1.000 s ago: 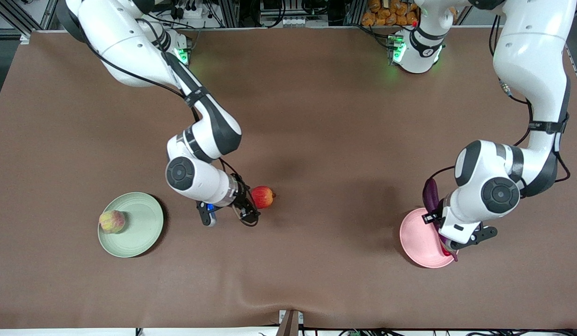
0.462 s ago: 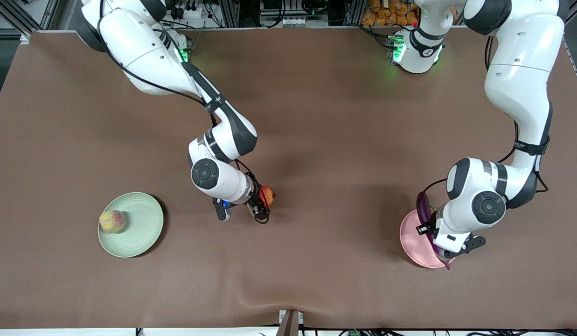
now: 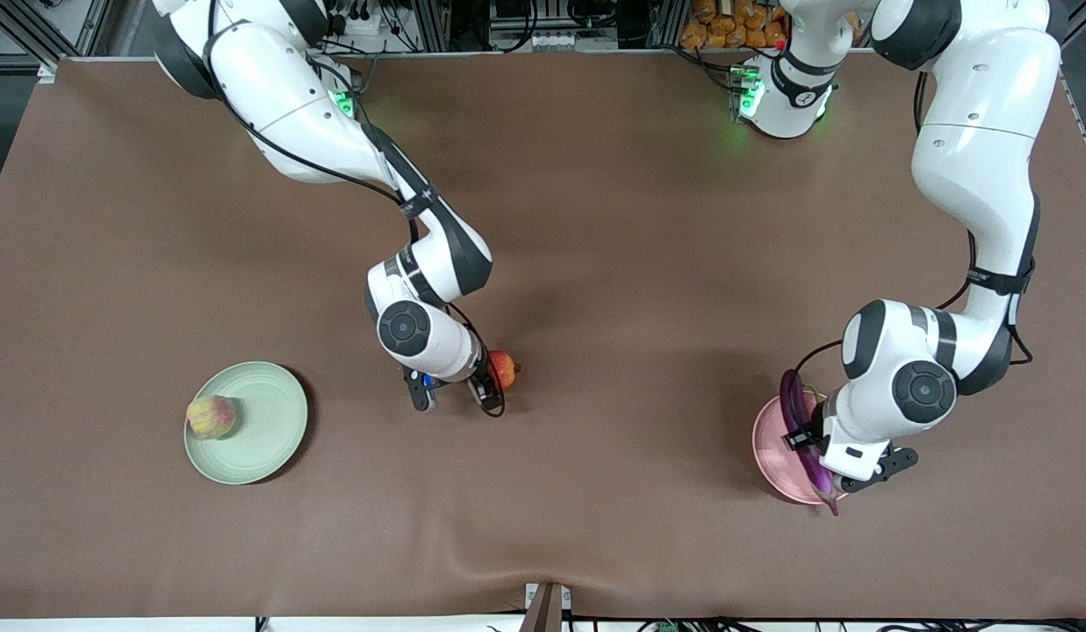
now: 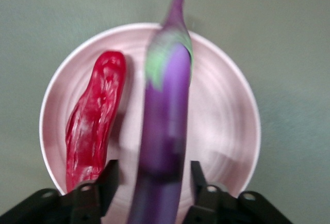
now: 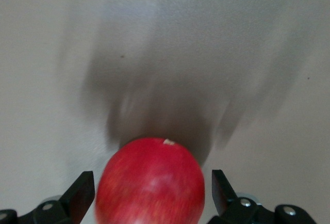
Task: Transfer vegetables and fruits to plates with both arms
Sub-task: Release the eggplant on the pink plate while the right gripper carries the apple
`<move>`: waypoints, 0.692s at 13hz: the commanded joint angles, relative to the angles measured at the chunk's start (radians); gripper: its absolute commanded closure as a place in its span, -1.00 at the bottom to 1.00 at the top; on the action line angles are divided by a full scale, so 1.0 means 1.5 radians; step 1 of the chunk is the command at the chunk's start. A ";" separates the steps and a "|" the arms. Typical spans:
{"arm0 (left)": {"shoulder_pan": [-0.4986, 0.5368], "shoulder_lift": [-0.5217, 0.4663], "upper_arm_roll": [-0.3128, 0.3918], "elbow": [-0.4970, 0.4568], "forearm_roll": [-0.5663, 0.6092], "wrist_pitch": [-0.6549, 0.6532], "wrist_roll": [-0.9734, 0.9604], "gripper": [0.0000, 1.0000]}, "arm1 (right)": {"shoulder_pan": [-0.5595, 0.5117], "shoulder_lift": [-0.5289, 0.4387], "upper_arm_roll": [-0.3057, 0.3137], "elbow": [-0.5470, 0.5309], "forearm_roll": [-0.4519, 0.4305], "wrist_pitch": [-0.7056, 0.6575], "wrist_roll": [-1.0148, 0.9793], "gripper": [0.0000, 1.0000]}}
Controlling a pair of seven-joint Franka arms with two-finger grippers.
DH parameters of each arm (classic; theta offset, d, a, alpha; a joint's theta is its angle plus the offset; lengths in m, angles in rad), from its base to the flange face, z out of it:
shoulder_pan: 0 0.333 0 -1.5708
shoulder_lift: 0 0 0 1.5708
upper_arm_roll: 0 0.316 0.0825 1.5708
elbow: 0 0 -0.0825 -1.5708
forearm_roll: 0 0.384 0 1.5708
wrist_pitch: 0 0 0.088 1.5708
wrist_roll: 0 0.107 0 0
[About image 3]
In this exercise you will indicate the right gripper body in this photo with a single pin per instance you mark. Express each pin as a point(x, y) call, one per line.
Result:
point(483, 387)

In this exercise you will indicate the red pomegranate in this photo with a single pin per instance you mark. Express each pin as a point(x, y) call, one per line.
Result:
point(506, 369)

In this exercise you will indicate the long purple eggplant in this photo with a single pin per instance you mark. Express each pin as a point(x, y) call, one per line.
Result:
point(793, 395)

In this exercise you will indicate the yellow pink peach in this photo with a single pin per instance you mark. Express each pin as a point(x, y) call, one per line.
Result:
point(211, 418)

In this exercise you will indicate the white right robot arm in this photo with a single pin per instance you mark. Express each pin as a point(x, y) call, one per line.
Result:
point(279, 96)

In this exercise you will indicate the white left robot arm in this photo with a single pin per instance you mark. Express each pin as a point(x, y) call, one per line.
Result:
point(981, 132)

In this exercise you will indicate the pink round plate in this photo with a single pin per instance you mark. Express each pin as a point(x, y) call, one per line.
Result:
point(771, 456)

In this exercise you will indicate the brown table cloth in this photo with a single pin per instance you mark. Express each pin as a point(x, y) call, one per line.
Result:
point(595, 219)

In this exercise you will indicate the pale green round plate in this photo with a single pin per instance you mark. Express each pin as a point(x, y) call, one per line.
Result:
point(266, 421)

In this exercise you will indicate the white power strip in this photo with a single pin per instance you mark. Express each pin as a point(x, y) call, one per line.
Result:
point(363, 22)

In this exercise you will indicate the bag of orange items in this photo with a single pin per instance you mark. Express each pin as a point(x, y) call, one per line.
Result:
point(727, 22)

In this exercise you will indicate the metal table edge bracket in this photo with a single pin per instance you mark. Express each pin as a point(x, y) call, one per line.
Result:
point(547, 607)

